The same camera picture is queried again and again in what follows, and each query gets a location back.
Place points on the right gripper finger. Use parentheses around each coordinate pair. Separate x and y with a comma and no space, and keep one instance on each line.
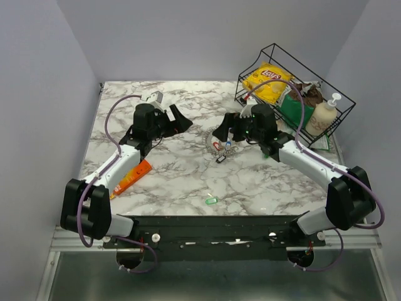
(239,133)
(222,131)

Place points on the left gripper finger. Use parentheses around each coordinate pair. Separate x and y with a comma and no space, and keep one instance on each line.
(171,130)
(180,120)

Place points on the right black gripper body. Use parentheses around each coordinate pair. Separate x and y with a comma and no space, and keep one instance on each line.
(252,133)

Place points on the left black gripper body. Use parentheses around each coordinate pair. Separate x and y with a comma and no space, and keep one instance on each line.
(160,120)

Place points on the metal disc with keyrings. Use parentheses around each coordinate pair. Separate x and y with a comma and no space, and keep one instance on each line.
(209,139)

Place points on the green tag key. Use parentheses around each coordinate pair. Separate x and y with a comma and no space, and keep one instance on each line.
(211,200)

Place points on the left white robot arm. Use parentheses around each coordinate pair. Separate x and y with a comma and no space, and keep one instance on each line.
(86,204)

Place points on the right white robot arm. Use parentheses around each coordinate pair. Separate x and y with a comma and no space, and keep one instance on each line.
(349,198)

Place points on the green brown snack bag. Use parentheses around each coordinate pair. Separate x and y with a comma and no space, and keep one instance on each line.
(290,105)

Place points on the yellow Lays chips bag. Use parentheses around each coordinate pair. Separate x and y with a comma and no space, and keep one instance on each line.
(271,91)

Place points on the orange razor box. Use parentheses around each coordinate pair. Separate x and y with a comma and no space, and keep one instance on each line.
(131,178)

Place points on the green white snack packet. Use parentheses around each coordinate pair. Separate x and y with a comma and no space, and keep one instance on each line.
(322,143)

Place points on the cream pump lotion bottle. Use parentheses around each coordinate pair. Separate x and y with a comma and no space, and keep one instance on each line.
(323,116)

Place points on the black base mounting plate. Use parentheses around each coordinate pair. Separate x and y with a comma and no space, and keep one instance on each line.
(221,238)

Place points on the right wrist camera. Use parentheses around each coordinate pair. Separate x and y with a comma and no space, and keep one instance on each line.
(246,111)

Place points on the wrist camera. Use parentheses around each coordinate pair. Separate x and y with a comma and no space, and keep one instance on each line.
(246,111)
(155,99)

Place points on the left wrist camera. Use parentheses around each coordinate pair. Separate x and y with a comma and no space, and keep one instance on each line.
(155,99)

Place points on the black wire basket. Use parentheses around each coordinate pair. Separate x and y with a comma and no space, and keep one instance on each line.
(277,56)

